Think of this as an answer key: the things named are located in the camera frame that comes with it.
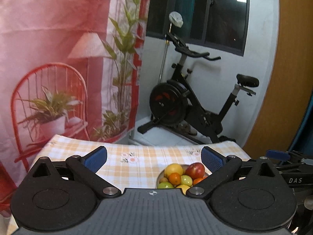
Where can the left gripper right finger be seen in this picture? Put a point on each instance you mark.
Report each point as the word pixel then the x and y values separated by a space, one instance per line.
pixel 223 169

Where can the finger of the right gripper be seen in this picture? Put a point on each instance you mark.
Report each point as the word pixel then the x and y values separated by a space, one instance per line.
pixel 278 155

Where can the green apple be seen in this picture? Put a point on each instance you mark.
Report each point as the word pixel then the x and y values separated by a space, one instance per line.
pixel 186 180

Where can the small green fruit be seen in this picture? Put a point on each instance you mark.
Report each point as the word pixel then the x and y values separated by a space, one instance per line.
pixel 165 185

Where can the dark window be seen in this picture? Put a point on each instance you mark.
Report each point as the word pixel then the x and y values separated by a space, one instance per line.
pixel 218 24

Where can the orange plaid tablecloth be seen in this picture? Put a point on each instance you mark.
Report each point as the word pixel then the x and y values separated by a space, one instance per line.
pixel 132 166

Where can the small brown kiwi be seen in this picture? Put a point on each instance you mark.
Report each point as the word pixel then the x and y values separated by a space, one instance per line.
pixel 163 180

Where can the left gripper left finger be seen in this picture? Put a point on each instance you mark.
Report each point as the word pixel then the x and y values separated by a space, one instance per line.
pixel 84 169

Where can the orange mandarin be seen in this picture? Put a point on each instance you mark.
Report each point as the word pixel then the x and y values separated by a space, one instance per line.
pixel 174 179
pixel 197 180

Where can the yellow lemon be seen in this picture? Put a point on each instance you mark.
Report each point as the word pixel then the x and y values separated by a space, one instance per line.
pixel 173 168

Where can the red apple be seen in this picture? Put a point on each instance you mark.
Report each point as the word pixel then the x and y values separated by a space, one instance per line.
pixel 195 170

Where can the beige round plate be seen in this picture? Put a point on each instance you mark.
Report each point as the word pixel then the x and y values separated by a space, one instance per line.
pixel 184 166

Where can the red printed backdrop curtain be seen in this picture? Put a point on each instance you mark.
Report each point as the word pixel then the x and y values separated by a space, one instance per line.
pixel 70 68

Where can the black exercise bike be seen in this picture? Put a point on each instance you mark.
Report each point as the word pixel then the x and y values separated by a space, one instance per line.
pixel 174 101

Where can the wooden door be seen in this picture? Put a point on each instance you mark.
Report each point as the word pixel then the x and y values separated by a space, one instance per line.
pixel 290 86

